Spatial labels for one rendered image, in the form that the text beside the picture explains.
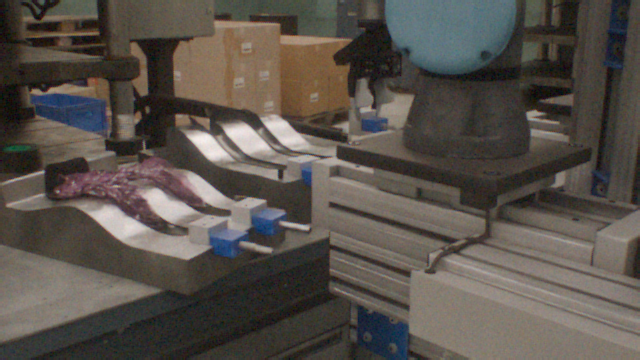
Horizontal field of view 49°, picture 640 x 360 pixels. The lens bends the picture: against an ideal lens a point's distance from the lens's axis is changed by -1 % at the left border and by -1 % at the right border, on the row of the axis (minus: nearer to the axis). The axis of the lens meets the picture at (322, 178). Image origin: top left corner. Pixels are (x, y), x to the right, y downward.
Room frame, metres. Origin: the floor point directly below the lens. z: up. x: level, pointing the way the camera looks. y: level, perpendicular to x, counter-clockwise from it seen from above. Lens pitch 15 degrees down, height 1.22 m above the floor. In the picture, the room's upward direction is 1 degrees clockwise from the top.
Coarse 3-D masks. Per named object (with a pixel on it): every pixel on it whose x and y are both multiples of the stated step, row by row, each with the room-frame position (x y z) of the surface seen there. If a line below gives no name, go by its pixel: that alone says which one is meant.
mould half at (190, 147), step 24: (240, 120) 1.54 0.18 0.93; (264, 120) 1.56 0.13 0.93; (168, 144) 1.46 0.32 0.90; (192, 144) 1.40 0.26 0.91; (216, 144) 1.41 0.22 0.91; (240, 144) 1.44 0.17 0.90; (264, 144) 1.47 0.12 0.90; (288, 144) 1.50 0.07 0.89; (192, 168) 1.40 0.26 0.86; (216, 168) 1.34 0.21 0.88; (240, 168) 1.31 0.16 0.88; (264, 168) 1.30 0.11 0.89; (240, 192) 1.29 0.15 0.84; (264, 192) 1.23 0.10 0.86; (288, 192) 1.20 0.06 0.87; (288, 216) 1.20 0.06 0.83
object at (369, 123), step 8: (352, 112) 1.54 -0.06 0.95; (368, 112) 1.54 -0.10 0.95; (352, 120) 1.54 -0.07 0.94; (360, 120) 1.52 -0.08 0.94; (368, 120) 1.51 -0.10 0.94; (376, 120) 1.50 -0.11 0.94; (384, 120) 1.52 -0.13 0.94; (352, 128) 1.54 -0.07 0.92; (360, 128) 1.52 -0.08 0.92; (368, 128) 1.51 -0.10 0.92; (376, 128) 1.50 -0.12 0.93; (384, 128) 1.50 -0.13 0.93; (392, 128) 1.48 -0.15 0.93; (400, 128) 1.47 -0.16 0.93; (360, 136) 1.52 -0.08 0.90
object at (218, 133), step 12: (192, 120) 1.47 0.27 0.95; (216, 120) 1.54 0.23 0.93; (252, 120) 1.56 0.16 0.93; (216, 132) 1.48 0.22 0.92; (264, 132) 1.52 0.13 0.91; (228, 144) 1.43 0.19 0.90; (276, 144) 1.49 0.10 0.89; (240, 156) 1.41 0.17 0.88; (300, 156) 1.44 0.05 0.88; (312, 156) 1.42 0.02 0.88; (324, 156) 1.40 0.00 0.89; (276, 168) 1.29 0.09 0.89
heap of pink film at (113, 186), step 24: (120, 168) 1.23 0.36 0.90; (144, 168) 1.18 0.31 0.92; (168, 168) 1.20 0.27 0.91; (72, 192) 1.10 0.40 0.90; (96, 192) 1.07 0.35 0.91; (120, 192) 1.07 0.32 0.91; (144, 192) 1.09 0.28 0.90; (168, 192) 1.14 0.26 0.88; (192, 192) 1.15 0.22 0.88; (144, 216) 1.05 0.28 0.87
